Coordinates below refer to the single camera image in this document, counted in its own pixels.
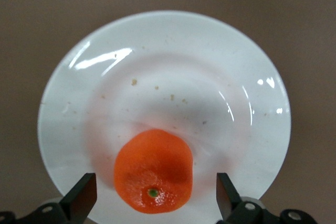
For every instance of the white round plate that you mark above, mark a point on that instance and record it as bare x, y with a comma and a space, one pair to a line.
183, 77

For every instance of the orange mandarin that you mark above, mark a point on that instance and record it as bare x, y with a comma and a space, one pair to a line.
155, 169

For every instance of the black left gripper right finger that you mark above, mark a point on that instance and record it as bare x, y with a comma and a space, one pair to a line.
229, 197

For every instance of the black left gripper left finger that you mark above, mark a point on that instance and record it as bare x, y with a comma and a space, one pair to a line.
78, 197

